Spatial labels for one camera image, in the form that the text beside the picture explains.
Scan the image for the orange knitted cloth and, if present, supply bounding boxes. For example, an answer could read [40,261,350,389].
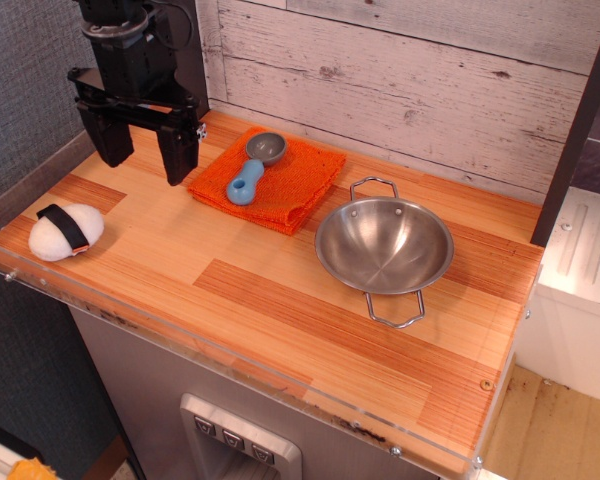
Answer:
[188,127,346,235]

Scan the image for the blue and grey scoop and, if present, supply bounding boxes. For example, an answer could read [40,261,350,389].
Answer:
[226,132,287,206]

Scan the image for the silver cabinet with dispenser panel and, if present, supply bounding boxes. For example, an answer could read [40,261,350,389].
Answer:
[71,308,472,479]

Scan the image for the stainless steel bowl with handles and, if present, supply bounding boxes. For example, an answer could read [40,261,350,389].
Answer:
[314,176,455,329]

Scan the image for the white plush rice ball brush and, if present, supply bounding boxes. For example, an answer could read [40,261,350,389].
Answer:
[28,204,105,262]

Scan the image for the dark right post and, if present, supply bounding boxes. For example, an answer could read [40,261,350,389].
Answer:
[530,46,600,247]

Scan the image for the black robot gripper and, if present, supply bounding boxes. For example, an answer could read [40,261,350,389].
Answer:
[68,9,206,186]

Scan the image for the white plastic cabinet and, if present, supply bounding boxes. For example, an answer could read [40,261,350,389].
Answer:
[514,188,600,400]

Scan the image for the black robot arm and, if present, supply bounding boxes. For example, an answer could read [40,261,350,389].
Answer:
[68,1,206,186]

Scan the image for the clear acrylic table guard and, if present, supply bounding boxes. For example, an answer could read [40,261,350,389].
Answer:
[0,132,544,476]

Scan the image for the yellow object bottom left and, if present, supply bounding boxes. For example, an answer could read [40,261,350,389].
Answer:
[6,458,58,480]

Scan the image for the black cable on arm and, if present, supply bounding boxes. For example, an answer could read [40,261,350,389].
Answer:
[149,0,195,51]

